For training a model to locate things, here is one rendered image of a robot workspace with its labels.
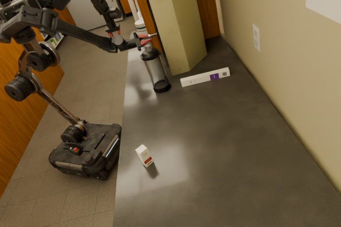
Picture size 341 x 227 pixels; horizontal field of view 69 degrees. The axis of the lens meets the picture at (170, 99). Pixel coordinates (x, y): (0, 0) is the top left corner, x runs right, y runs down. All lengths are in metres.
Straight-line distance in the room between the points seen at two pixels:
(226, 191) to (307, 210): 0.23
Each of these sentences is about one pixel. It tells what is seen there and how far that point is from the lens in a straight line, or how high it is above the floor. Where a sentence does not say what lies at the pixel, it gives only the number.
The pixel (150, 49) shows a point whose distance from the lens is 1.28.
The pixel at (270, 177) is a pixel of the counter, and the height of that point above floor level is 0.94.
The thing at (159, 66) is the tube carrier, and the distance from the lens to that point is 1.29.
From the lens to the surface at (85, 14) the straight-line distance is 6.56.
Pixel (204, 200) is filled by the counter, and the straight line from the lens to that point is 0.88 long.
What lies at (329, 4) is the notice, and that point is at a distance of 0.71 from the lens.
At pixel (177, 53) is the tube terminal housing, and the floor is 1.07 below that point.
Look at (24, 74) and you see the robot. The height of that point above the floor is 0.98.
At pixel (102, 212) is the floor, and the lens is 2.23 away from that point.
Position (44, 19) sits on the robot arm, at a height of 1.48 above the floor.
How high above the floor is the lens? 1.69
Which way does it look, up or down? 35 degrees down
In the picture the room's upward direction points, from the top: 19 degrees counter-clockwise
